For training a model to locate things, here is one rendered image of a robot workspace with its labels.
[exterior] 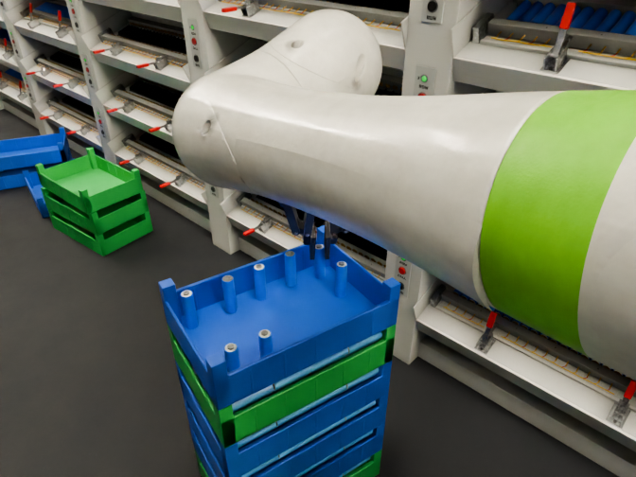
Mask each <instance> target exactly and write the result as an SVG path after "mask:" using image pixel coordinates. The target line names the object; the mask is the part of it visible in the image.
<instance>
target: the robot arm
mask: <svg viewBox="0 0 636 477"><path fill-rule="evenodd" d="M381 72H382V58H381V52H380V46H379V44H378V41H377V39H376V37H375V35H374V34H373V32H372V31H371V29H370V28H369V27H368V26H367V25H366V24H365V23H364V22H363V21H362V20H361V19H359V18H358V17H356V16H354V15H353V14H351V13H348V12H345V11H342V10H338V9H320V10H316V11H314V12H311V13H309V14H307V15H305V16H303V17H301V18H300V19H299V20H297V21H296V22H295V23H293V24H292V25H291V26H289V27H288V28H287V29H285V30H284V31H283V32H281V33H280V34H279V35H277V36H276V37H275V38H273V39H272V40H271V41H270V42H268V43H267V44H265V45H263V46H262V47H261V48H260V49H258V50H256V51H255V52H253V53H252V54H250V55H248V56H246V57H244V58H242V59H240V60H238V61H236V62H233V63H231V64H229V65H227V66H225V67H223V68H221V69H219V70H217V71H214V72H212V73H210V74H208V75H205V76H203V77H201V78H199V79H197V80H196V81H194V82H193V83H192V84H191V85H190V86H189V87H187V89H186V90H185V91H184V92H183V94H182V95H181V97H180V98H179V100H178V102H177V104H176V107H175V110H174V113H173V118H172V138H173V143H174V146H175V149H176V151H177V153H178V155H179V157H180V159H181V160H182V162H183V163H184V165H185V166H186V167H187V168H188V170H189V171H191V172H192V173H193V174H194V175H195V176H196V177H198V178H199V179H201V180H202V181H204V182H206V183H208V184H210V185H212V186H217V187H221V188H227V189H233V190H238V191H243V192H247V193H251V194H253V193H254V194H256V195H260V196H263V197H266V198H269V199H272V200H275V201H277V202H278V203H279V204H280V205H281V206H282V207H283V208H284V211H285V214H286V217H287V220H288V223H289V225H290V228H291V232H292V234H293V235H295V236H297V235H299V234H303V243H304V245H309V259H310V260H313V259H314V258H315V243H316V232H315V222H314V217H315V216H316V217H318V218H321V219H323V220H325V238H324V246H325V259H329V254H330V244H336V243H337V239H338V238H339V237H338V233H340V232H343V233H345V234H346V233H349V232H352V233H354V234H356V235H358V236H360V237H362V238H364V239H367V240H369V241H371V242H373V243H375V244H377V245H378V246H380V247H382V248H384V249H386V250H388V251H390V252H392V253H394V254H395V255H397V256H400V257H402V258H404V259H406V260H407V261H409V262H411V263H413V264H415V265H416V266H417V267H419V268H421V269H422V270H424V271H426V272H428V273H429V274H432V275H434V276H435V277H437V278H439V279H440V280H442V281H444V282H446V283H447V284H449V285H451V286H452V287H454V288H455V289H457V290H458V291H460V292H462V293H463V294H465V295H467V296H468V297H470V298H471V299H473V300H475V301H476V302H478V303H480V304H481V305H483V306H484V307H486V308H487V309H490V310H491V308H490V307H489V306H491V307H492V308H494V309H497V310H499V311H501V312H502V313H504V314H506V315H508V316H510V317H512V318H514V319H516V320H518V321H520V322H521V323H523V324H525V325H527V326H529V327H531V328H533V329H535V330H537V331H539V332H540V333H542V334H544V335H546V336H548V337H550V338H552V339H554V340H556V341H558V342H560V343H562V344H564V345H567V346H568V347H570V348H572V349H574V350H576V351H578V352H580V353H582V354H584V355H586V356H588V357H589V358H591V359H593V360H595V361H597V362H601V363H602V364H604V365H606V366H608V367H610V368H612V369H614V370H616V371H618V372H620V373H622V374H624V375H626V376H628V377H630V378H632V379H634V380H636V90H599V91H547V92H516V93H492V94H472V95H451V96H374V95H375V93H376V91H377V89H378V87H379V84H380V78H381ZM296 208H297V209H300V210H302V211H305V214H304V219H303V222H301V221H299V218H298V215H297V211H296Z"/></svg>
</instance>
